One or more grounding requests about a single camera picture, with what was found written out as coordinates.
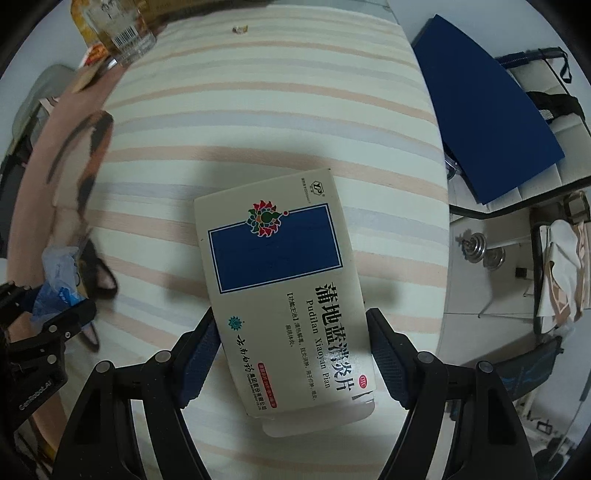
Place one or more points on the clear plastic container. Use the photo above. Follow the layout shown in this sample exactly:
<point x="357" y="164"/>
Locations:
<point x="122" y="32"/>

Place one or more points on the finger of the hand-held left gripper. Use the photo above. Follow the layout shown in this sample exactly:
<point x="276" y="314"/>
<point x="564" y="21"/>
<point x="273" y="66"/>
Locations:
<point x="69" y="318"/>
<point x="14" y="297"/>

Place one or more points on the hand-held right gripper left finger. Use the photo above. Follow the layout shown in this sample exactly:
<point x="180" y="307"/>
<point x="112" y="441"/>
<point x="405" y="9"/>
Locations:
<point x="196" y="364"/>

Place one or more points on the blue board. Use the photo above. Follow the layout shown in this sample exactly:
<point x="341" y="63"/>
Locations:
<point x="480" y="110"/>

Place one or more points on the blue plastic bag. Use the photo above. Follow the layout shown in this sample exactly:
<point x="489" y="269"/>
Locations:
<point x="57" y="281"/>

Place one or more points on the metal dumbbell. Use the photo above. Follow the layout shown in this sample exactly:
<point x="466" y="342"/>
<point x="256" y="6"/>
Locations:
<point x="480" y="249"/>

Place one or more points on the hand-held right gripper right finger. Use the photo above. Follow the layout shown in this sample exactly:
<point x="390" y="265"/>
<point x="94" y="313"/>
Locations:
<point x="388" y="364"/>

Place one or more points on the white blue medicine box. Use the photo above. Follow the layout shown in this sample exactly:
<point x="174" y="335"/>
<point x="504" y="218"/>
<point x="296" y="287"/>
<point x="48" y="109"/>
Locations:
<point x="277" y="258"/>

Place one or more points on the grey cloth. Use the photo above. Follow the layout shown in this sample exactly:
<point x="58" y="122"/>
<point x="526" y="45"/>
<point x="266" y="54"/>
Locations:
<point x="41" y="101"/>

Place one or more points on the chair with beige clothes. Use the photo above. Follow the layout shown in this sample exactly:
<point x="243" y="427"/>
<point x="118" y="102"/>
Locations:
<point x="563" y="272"/>

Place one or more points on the small black box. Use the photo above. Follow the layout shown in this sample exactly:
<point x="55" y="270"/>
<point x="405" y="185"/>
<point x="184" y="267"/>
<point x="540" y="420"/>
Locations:
<point x="521" y="273"/>

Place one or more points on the black chair with blue lines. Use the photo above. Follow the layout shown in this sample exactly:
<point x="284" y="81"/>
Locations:
<point x="531" y="369"/>

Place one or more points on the orange packet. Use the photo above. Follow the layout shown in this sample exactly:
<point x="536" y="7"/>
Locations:
<point x="94" y="50"/>

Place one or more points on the pink blanket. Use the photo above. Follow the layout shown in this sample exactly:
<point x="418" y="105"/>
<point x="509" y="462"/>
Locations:
<point x="46" y="221"/>

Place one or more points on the small wrapper scrap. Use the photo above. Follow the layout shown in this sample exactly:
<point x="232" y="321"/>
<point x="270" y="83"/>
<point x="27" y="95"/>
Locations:
<point x="241" y="30"/>

